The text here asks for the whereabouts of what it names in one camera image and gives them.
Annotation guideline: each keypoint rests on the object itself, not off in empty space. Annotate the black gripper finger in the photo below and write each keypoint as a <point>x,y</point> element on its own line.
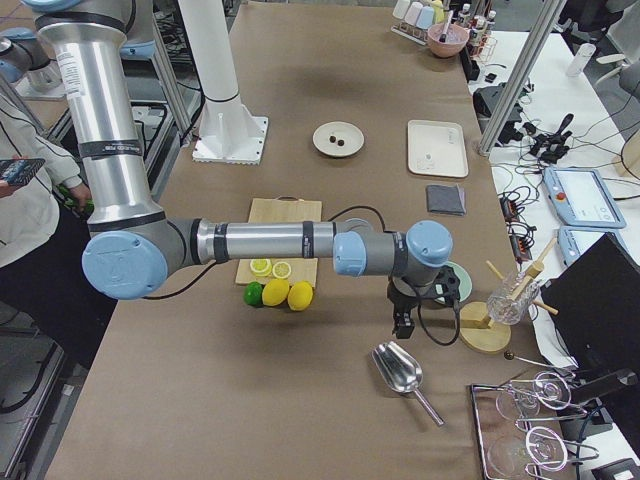
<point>404,325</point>

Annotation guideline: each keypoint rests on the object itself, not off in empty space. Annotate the grey folded cloth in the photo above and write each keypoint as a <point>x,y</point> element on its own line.
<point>443,199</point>

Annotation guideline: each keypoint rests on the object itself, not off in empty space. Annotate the white cup rack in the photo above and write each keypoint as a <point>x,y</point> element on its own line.
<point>411,32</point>

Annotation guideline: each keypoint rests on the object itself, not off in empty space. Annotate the clear glass cup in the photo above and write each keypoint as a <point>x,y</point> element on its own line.
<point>509,303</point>

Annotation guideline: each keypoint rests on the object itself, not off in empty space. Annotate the pink bowl with ice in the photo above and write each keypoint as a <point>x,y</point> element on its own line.
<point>456,39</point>

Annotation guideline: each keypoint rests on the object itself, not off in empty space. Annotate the black smartphone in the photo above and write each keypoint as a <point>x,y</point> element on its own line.
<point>19,172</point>

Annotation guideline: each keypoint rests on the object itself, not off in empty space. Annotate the green lime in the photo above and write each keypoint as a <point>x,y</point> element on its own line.
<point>252,294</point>

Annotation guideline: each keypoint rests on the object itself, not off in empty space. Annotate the lemon slice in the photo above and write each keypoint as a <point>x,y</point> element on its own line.
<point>281,270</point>
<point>260,267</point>

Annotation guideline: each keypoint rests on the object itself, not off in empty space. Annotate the yellow lemon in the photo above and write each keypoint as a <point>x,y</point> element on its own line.
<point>300,296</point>
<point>275,292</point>

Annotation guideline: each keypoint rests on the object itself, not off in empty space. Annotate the steel scoop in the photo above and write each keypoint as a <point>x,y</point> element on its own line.
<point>403,374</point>

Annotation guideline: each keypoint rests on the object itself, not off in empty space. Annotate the pink cup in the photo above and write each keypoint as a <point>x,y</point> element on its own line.
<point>413,12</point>

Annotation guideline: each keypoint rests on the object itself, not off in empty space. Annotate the person in white jacket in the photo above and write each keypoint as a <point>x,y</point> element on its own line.
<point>42,242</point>

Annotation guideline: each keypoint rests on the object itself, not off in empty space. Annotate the white camera post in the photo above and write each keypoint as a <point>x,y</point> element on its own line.
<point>227,131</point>

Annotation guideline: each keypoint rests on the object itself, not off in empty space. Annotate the mint cup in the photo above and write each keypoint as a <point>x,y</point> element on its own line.
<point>400,9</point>

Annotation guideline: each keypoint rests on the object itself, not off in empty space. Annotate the aluminium frame post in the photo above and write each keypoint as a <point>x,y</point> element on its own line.
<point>527,58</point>

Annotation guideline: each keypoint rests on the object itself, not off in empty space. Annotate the white bottle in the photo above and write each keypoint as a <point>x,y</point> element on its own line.
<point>581,59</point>

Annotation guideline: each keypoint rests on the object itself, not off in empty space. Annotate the cream rabbit tray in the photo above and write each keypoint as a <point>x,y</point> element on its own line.
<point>436,148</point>

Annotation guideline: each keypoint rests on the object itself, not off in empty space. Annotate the mint green bowl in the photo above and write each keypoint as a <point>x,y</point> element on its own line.
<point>465,285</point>

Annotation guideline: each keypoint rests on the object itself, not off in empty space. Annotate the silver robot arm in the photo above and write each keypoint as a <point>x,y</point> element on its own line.
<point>134,247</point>

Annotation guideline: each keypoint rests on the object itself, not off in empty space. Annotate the black monitor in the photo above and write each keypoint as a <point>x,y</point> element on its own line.
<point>597,298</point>

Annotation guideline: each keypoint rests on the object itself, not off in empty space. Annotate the bamboo cutting board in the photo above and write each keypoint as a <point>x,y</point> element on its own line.
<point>279,211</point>

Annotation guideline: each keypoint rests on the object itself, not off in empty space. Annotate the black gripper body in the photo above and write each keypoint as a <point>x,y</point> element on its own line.
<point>401,298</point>

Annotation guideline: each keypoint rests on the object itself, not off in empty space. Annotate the wooden cup stand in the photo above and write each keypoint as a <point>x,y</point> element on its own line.
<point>479,331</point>

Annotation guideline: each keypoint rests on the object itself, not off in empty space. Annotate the blue teach pendant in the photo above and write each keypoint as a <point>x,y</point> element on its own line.
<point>581,198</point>
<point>574,241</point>

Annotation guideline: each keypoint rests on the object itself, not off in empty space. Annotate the beige shallow plate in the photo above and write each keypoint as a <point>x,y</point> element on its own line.
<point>338,139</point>

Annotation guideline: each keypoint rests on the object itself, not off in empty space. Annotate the blue cup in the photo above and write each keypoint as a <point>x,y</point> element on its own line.
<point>425,18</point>

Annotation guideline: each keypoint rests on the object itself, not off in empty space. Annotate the black wine glass rack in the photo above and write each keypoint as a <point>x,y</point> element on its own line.
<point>490,425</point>

